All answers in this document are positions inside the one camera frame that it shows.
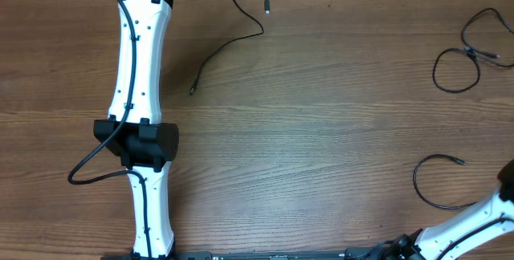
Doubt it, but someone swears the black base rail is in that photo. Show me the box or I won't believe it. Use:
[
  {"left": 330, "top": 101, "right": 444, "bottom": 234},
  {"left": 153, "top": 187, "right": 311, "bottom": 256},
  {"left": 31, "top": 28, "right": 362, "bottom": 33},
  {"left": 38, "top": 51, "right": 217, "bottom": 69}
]
[{"left": 100, "top": 246, "right": 386, "bottom": 260}]

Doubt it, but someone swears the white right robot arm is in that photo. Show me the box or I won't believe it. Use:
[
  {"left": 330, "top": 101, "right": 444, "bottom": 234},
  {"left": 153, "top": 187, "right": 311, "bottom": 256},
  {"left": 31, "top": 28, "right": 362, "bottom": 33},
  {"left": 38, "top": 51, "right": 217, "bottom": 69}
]
[{"left": 379, "top": 162, "right": 513, "bottom": 260}]

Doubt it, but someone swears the black USB cable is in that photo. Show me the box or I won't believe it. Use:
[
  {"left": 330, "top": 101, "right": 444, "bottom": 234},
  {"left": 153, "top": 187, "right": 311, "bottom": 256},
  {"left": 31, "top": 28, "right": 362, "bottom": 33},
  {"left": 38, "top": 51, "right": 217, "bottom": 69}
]
[
  {"left": 188, "top": 0, "right": 271, "bottom": 96},
  {"left": 431, "top": 7, "right": 514, "bottom": 95}
]

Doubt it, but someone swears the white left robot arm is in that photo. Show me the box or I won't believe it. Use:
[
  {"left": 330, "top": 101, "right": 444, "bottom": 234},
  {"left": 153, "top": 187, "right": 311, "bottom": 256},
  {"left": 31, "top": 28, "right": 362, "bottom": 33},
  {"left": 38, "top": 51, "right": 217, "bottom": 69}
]
[{"left": 94, "top": 0, "right": 179, "bottom": 259}]

